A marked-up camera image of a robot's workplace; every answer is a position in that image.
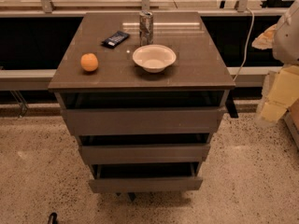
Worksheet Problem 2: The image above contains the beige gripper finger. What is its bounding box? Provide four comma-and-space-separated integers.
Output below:
251, 24, 277, 50
255, 64, 299, 127

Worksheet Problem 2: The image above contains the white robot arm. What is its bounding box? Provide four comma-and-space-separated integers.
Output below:
252, 0, 299, 126

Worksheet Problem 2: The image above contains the grey drawer cabinet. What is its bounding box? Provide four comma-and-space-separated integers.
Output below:
48, 11, 236, 202

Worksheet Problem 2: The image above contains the grey top drawer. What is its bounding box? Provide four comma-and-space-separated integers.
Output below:
62, 107, 225, 136

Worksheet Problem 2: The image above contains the cardboard box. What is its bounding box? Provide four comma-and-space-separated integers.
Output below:
284, 100, 299, 148

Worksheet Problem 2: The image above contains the white bowl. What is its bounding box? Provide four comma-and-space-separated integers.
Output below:
133, 45, 177, 73

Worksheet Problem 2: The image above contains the silver drink can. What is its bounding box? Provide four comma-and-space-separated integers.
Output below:
139, 10, 153, 46

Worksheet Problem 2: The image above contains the orange fruit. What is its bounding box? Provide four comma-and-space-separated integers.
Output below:
80, 53, 98, 72

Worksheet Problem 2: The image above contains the small black object on floor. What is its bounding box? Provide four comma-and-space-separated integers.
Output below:
48, 213, 58, 224

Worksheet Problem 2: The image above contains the white cable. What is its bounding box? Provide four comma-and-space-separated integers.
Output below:
232, 7, 255, 82

